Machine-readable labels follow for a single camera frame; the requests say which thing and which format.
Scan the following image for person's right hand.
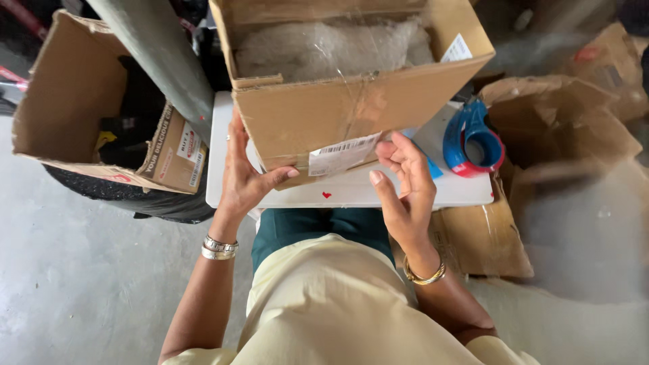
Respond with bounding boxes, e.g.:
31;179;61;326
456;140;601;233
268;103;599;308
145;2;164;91
369;131;437;250

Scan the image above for person's left hand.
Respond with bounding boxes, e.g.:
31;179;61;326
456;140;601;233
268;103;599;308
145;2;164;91
217;106;300;222

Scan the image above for brown cardboard box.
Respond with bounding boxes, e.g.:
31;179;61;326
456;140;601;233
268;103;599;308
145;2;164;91
209;0;496;191

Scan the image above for blue paper sheet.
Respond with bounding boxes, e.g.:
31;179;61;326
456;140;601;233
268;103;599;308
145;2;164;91
401;128;444;180

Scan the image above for white stool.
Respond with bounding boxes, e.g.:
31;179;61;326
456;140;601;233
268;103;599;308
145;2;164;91
205;91;495;210

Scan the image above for gold bangle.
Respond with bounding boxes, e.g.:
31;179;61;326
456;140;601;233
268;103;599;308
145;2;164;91
403;255;447;286

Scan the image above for blue red tape dispenser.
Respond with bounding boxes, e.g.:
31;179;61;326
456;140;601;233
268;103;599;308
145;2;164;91
442;98;506;178

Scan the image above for white barcode shipping label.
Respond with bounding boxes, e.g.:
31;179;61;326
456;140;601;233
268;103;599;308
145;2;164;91
308;131;383;178

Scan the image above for dark green trousers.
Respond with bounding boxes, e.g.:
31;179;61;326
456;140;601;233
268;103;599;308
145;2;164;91
251;208;396;274

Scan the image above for pale yellow tunic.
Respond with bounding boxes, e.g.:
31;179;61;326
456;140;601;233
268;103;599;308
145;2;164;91
161;233;541;365

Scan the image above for grey pole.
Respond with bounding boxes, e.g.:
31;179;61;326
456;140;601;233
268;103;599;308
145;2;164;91
85;0;215;148

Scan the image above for heap of flattened cardboard boxes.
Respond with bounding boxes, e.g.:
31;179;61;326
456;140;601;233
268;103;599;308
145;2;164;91
390;20;649;279

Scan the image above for clear bubble wrap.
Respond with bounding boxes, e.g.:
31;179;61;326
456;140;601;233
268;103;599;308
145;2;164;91
234;17;435;84

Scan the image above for white address label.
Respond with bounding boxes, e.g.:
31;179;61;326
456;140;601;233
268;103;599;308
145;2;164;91
440;33;474;64

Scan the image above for printed brown cardboard carton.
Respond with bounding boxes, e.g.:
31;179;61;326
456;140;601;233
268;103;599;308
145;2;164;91
11;8;209;195

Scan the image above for silver bracelet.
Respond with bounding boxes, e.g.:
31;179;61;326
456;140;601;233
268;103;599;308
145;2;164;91
201;234;239;261

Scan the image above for red metal frame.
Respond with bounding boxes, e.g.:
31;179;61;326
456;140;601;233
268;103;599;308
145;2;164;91
0;0;51;94

